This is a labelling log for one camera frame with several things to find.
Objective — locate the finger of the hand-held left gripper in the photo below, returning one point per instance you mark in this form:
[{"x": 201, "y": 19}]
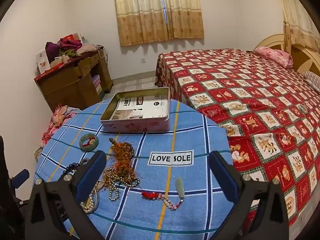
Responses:
[{"x": 21, "y": 175}]

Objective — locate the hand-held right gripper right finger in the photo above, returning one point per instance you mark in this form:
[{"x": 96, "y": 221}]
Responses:
[{"x": 222, "y": 172}]

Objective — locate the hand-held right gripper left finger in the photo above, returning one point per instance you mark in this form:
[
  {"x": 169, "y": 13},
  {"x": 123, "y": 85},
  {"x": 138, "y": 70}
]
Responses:
[{"x": 91, "y": 171}]

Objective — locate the pink metal tin box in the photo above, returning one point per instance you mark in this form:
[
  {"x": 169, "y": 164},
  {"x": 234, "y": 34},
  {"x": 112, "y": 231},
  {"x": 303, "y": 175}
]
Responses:
[{"x": 135, "y": 127}]

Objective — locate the red knot coin charm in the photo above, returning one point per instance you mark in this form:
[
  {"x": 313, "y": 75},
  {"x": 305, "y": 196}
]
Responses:
[{"x": 83, "y": 145}]

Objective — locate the heap of pink clothes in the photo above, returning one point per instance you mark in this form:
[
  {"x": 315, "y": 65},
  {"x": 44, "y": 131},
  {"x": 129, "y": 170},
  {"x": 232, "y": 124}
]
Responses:
[{"x": 60, "y": 120}]

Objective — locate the blue plaid tablecloth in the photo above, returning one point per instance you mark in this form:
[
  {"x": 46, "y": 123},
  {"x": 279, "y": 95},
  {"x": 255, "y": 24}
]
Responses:
[{"x": 175, "y": 217}]

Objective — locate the printed paper sheet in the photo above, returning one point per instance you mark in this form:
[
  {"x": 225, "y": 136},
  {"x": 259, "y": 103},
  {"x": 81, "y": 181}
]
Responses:
[{"x": 130, "y": 110}]

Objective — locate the small stacked boxes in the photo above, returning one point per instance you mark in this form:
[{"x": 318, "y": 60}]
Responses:
[{"x": 97, "y": 85}]

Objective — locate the brown cardboard cabinet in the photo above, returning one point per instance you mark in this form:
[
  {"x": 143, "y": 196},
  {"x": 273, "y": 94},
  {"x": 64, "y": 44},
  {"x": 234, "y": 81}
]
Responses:
[{"x": 67, "y": 85}]

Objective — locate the red patterned bed blanket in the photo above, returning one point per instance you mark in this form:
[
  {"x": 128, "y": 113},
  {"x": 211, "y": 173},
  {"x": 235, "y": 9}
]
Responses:
[{"x": 250, "y": 85}]

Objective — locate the pale bangle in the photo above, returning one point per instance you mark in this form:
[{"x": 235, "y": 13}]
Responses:
[{"x": 302, "y": 108}]

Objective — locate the red flat box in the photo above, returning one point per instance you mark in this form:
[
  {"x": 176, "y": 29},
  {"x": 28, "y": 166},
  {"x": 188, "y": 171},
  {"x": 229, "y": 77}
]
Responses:
[{"x": 47, "y": 73}]

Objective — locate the white carton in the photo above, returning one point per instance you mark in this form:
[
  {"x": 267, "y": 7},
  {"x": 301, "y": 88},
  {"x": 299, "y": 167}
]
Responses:
[{"x": 43, "y": 62}]

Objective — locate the pile of clothes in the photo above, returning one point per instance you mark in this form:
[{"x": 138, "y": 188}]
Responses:
[{"x": 75, "y": 47}]

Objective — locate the purple cloth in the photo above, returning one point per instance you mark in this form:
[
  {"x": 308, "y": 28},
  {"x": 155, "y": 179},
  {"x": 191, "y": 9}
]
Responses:
[{"x": 52, "y": 51}]

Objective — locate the pink pillow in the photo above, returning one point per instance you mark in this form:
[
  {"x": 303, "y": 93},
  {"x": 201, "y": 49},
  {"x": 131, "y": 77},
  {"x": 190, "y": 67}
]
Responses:
[{"x": 275, "y": 55}]

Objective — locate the striped pillow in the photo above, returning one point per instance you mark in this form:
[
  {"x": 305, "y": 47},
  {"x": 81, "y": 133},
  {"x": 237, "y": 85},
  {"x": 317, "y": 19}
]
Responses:
[{"x": 312, "y": 78}]

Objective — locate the wooden bed headboard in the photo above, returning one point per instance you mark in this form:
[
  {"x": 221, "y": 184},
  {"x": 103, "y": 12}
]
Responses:
[{"x": 302, "y": 55}]

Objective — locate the beige floral curtain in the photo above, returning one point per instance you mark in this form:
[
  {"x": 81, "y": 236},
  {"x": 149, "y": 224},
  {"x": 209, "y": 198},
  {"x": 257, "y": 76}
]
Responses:
[
  {"x": 300, "y": 17},
  {"x": 138, "y": 12},
  {"x": 185, "y": 10}
]

